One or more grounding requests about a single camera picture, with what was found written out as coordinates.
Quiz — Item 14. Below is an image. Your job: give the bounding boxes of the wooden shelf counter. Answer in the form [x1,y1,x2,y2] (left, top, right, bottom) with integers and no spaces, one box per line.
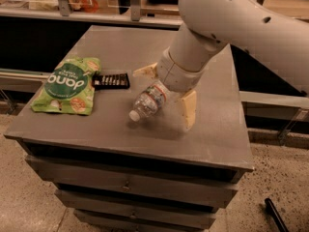
[0,0,309,31]

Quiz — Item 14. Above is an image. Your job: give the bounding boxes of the green snack chip bag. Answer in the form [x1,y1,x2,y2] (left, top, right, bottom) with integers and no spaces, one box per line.
[31,57,101,115]

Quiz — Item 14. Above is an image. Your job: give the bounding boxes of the orange bag on shelf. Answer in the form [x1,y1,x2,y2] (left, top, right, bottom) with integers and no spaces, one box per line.
[69,0,98,13]

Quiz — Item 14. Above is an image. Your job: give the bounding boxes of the black chocolate bar wrapper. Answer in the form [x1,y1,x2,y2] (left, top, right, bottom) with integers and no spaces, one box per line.
[93,73,130,90]

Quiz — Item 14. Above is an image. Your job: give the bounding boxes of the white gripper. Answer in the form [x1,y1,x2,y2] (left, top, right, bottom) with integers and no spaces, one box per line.
[132,49,204,129]

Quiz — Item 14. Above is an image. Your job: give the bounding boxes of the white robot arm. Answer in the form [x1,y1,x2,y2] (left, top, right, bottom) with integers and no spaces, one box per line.
[133,0,309,128]

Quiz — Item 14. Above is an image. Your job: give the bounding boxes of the clear plastic water bottle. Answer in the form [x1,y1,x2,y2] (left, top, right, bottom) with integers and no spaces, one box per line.
[129,80,171,122]

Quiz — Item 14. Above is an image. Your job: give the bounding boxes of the black rod on floor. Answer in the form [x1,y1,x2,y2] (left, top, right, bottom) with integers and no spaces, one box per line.
[265,198,289,232]

